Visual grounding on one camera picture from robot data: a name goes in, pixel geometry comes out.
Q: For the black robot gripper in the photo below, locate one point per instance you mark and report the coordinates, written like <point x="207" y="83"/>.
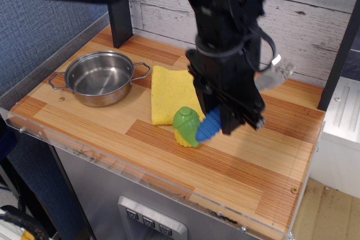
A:
<point x="224" y="78"/>

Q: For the blue handled metal fork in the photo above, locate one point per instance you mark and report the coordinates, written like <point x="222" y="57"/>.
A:
<point x="278" y="71"/>

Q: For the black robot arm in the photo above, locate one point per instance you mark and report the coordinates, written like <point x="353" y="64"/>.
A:
<point x="224" y="23"/>

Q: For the green yellow toy corn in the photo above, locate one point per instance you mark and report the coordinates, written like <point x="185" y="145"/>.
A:
<point x="185" y="124"/>

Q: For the yellow folded cloth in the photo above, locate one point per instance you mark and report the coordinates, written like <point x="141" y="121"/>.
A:
<point x="171" y="90"/>

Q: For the stainless steel pot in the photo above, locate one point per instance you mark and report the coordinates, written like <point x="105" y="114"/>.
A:
<point x="101" y="78"/>

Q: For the white ribbed side cabinet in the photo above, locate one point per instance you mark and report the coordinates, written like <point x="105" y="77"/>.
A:
<point x="336" y="159"/>

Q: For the silver button control panel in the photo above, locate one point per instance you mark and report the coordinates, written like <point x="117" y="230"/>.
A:
<point x="131" y="210"/>

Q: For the stainless steel cabinet front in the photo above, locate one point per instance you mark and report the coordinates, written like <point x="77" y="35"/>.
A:
<point x="98" y="190"/>

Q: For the clear acrylic table guard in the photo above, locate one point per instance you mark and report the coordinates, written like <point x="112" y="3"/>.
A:
<point x="250" y="180"/>

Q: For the yellow object bottom left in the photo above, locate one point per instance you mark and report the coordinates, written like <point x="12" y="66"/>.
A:
<point x="26" y="235"/>

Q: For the black left frame post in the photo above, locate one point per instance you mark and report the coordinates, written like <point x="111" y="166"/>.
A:
<point x="120" y="22"/>

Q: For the black frame post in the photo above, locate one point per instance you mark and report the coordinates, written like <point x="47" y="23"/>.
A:
<point x="120" y="22"/>
<point x="338" y="65"/>

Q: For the black right frame post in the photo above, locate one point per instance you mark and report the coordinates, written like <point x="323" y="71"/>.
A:
<point x="338" y="65"/>

